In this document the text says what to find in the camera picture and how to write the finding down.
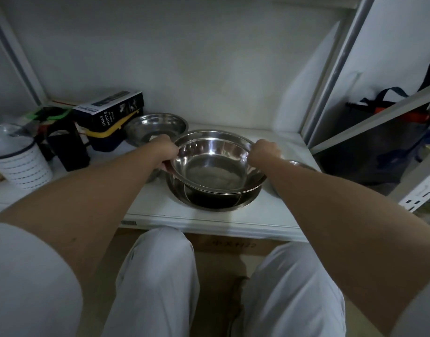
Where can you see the person's right hand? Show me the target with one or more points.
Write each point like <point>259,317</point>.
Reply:
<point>265,152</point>

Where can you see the person's left hand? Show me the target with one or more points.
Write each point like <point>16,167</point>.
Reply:
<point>164,145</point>

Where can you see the person's left fingers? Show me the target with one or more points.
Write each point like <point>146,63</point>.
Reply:
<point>165,167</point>

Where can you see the person's right thumb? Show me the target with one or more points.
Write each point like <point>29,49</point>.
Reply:
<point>252,148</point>

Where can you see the large steel bowl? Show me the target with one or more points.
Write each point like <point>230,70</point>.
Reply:
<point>215,164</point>
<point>215,203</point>

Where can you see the person's right forearm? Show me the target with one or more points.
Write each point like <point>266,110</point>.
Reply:
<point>341,224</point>

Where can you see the person's left forearm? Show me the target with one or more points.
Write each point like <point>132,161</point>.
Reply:
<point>95,203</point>

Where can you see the shallow steel bowl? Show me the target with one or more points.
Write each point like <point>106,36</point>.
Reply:
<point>155,127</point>

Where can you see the black cardboard box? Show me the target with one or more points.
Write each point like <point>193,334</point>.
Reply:
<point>106,108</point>

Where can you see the black plastic container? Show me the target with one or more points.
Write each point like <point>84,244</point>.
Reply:
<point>72,147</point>

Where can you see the white metal shelving rack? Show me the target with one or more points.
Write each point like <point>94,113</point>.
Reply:
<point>341,66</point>

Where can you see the light grey trousers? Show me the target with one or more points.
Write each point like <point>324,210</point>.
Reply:
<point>155,287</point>

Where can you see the green plastic item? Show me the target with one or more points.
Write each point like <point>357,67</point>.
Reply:
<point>57,114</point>

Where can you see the white striped cup with lid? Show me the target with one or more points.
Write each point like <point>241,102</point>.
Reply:
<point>23,164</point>

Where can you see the orange item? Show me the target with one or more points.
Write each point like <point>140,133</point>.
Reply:
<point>416,116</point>

